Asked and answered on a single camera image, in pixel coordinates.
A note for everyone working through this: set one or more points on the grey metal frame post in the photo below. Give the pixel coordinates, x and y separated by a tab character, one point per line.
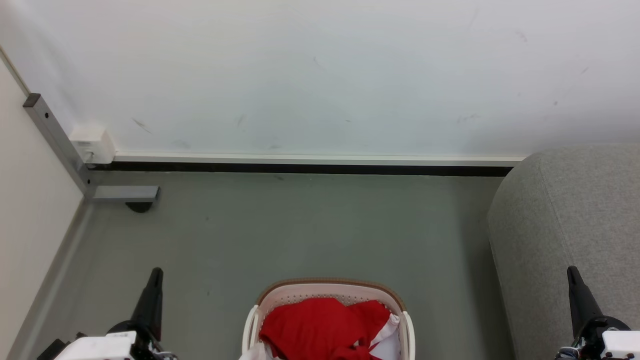
55	135

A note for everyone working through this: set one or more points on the white laundry basket brown rim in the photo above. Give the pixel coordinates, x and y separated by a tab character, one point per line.
320	290

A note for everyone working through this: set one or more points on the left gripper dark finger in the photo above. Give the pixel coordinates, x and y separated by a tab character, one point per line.
150	300

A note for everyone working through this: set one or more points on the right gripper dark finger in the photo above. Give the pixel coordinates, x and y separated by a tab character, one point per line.
580	300

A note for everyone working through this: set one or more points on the white wall outlet box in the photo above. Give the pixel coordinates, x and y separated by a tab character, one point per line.
94	144

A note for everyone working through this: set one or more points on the grey fabric sofa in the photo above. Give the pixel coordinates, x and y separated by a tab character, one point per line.
560	210

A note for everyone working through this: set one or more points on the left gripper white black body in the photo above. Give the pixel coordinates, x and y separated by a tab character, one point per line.
100	347

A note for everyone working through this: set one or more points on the black frame foot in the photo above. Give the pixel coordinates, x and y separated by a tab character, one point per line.
139	206

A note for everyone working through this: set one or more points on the red garment with white stripes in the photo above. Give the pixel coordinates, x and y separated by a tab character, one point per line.
315	325

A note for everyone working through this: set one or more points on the white and black baseboard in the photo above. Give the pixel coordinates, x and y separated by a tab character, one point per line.
310	164

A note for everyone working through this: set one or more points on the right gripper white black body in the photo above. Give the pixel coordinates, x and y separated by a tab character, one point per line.
617	345

